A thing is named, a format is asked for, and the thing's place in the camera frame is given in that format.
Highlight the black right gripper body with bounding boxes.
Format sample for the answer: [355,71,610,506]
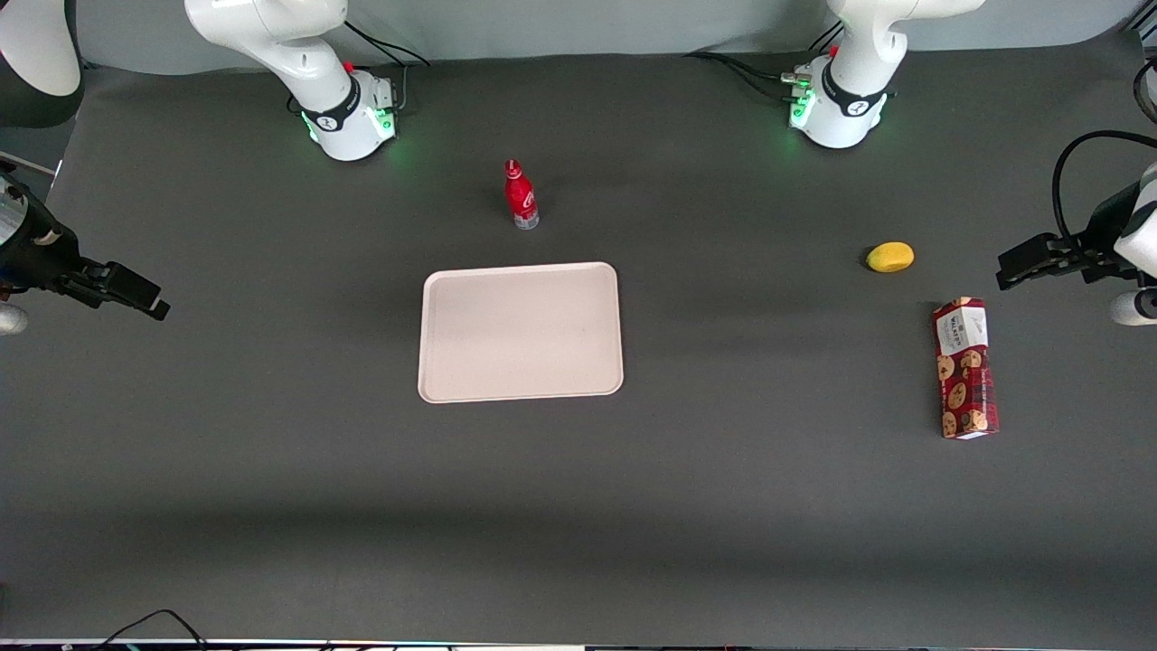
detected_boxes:
[0,177,89,295]

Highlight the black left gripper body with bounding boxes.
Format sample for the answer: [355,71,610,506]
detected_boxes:
[1074,181,1143,284]

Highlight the red coke bottle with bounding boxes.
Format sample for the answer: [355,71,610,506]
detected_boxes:
[503,159,541,231]

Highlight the beige plastic tray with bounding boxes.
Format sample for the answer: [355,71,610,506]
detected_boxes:
[417,261,626,404]

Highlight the grey metal bar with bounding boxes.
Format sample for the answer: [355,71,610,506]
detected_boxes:
[0,152,62,180]

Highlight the red cookie box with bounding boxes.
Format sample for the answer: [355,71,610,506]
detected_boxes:
[931,297,1002,441]

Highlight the yellow lemon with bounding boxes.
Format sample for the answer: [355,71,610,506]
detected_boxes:
[865,241,916,274]

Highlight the dark grey table mat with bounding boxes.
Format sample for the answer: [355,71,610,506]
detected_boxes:
[0,34,1157,645]

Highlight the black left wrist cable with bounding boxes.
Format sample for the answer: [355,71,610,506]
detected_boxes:
[1050,130,1157,259]

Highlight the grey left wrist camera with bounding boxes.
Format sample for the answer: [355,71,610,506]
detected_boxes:
[1110,288,1157,327]

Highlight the thin black side cable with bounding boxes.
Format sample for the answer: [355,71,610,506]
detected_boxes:
[1133,58,1157,128]

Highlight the black cable at table edge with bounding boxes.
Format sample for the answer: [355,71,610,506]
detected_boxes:
[90,609,210,651]

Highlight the black left arm base cables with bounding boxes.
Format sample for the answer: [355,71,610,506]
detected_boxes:
[683,20,847,104]

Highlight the black right arm base cable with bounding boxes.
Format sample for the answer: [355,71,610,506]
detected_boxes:
[342,18,432,115]

